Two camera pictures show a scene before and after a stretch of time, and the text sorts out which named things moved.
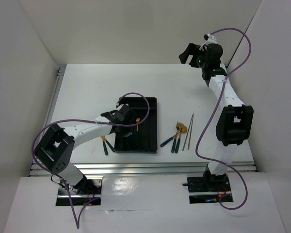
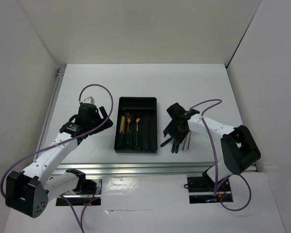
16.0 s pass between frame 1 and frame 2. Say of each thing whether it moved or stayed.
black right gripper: moved
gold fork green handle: stayed
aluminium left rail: stayed
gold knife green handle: moved
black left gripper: moved
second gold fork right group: stayed
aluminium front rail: stayed
